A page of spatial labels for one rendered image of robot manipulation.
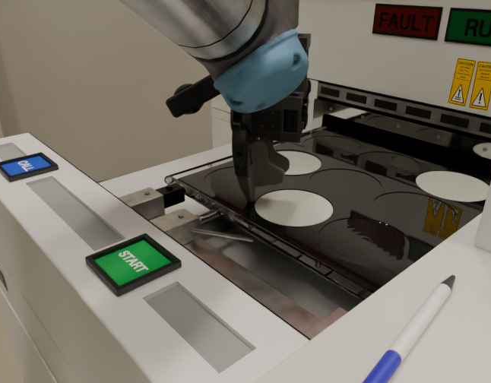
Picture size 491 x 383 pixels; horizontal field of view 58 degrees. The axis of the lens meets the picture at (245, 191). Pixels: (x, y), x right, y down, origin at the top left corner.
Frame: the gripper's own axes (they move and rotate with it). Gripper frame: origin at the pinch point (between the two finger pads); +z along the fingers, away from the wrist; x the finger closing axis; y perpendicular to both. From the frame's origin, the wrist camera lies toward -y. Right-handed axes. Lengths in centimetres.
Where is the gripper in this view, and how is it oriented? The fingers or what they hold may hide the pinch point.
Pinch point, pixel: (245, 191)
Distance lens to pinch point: 58.2
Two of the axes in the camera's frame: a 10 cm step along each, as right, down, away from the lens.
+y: 9.7, 1.0, -2.1
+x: 2.4, -4.3, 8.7
